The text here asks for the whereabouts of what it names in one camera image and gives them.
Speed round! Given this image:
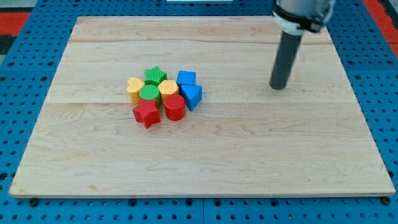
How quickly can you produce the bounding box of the robot arm end white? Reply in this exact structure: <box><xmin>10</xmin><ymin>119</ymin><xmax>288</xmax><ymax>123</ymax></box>
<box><xmin>272</xmin><ymin>0</ymin><xmax>336</xmax><ymax>36</ymax></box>

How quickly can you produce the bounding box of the yellow hexagon block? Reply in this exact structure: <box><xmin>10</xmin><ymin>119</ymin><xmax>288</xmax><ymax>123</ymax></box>
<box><xmin>158</xmin><ymin>80</ymin><xmax>179</xmax><ymax>101</ymax></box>

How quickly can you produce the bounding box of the blue triangle block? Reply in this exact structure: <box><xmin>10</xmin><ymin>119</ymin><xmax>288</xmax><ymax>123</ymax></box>
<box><xmin>180</xmin><ymin>85</ymin><xmax>203</xmax><ymax>111</ymax></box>

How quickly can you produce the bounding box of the red cylinder block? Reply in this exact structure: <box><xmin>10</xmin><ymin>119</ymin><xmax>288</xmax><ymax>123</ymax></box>
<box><xmin>164</xmin><ymin>94</ymin><xmax>185</xmax><ymax>121</ymax></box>

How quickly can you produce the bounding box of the blue cube block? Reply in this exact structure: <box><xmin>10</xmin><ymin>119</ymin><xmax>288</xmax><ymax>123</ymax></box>
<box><xmin>176</xmin><ymin>70</ymin><xmax>197</xmax><ymax>86</ymax></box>

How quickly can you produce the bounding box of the wooden board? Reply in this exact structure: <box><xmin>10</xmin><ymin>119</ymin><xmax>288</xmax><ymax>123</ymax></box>
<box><xmin>9</xmin><ymin>16</ymin><xmax>396</xmax><ymax>198</ymax></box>

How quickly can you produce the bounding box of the red star block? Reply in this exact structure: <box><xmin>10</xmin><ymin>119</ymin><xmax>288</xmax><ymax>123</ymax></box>
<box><xmin>132</xmin><ymin>99</ymin><xmax>160</xmax><ymax>129</ymax></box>

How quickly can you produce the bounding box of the green cylinder block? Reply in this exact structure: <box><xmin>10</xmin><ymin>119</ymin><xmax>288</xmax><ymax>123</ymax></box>
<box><xmin>139</xmin><ymin>85</ymin><xmax>162</xmax><ymax>107</ymax></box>

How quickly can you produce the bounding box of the green star block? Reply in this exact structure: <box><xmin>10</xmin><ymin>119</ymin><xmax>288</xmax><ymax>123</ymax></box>
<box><xmin>144</xmin><ymin>66</ymin><xmax>167</xmax><ymax>86</ymax></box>

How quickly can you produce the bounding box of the yellow heart block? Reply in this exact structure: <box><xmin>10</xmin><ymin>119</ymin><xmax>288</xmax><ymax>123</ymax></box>
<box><xmin>127</xmin><ymin>77</ymin><xmax>145</xmax><ymax>104</ymax></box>

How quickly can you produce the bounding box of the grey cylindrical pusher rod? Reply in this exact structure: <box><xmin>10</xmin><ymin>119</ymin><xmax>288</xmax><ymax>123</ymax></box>
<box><xmin>269</xmin><ymin>31</ymin><xmax>302</xmax><ymax>90</ymax></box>

